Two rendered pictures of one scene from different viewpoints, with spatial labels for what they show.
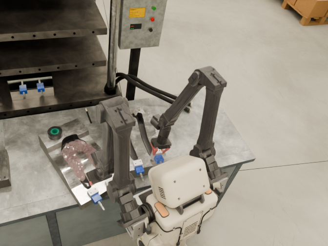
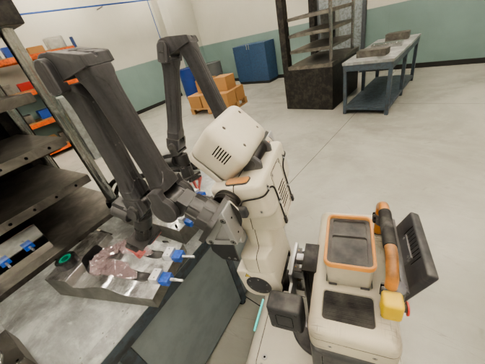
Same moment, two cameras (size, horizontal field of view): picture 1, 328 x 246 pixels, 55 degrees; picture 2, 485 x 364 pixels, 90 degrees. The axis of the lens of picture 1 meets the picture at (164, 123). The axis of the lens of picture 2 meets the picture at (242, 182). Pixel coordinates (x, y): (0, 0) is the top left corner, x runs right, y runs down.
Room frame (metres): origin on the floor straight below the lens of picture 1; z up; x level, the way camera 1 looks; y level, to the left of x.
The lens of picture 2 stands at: (0.07, 0.11, 1.59)
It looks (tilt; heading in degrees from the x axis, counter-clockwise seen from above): 32 degrees down; 340
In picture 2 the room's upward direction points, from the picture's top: 14 degrees counter-clockwise
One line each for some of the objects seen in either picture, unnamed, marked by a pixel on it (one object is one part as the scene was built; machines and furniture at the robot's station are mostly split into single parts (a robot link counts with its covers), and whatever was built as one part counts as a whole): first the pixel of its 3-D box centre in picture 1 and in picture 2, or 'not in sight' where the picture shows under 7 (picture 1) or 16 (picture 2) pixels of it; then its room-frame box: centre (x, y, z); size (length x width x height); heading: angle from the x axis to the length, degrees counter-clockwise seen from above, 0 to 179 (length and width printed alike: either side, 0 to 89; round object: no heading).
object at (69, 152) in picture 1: (81, 155); (116, 256); (1.00, 0.41, 0.90); 0.26 x 0.18 x 0.08; 49
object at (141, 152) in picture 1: (135, 136); (164, 206); (1.26, 0.15, 0.87); 0.50 x 0.26 x 0.14; 32
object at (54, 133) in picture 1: (54, 133); (67, 261); (1.08, 0.59, 0.93); 0.08 x 0.08 x 0.04
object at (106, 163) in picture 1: (110, 141); (110, 146); (0.75, 0.19, 1.40); 0.11 x 0.06 x 0.43; 133
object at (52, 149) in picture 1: (80, 160); (119, 264); (1.00, 0.42, 0.86); 0.50 x 0.26 x 0.11; 49
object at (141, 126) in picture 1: (135, 133); not in sight; (1.24, 0.16, 0.92); 0.35 x 0.16 x 0.09; 32
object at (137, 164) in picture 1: (139, 172); (192, 222); (0.99, 0.07, 0.89); 0.13 x 0.05 x 0.05; 31
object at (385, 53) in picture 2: not in sight; (382, 68); (3.07, -4.02, 0.46); 1.90 x 0.70 x 0.92; 113
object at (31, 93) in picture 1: (28, 65); (1, 241); (1.65, 1.04, 0.87); 0.50 x 0.27 x 0.17; 32
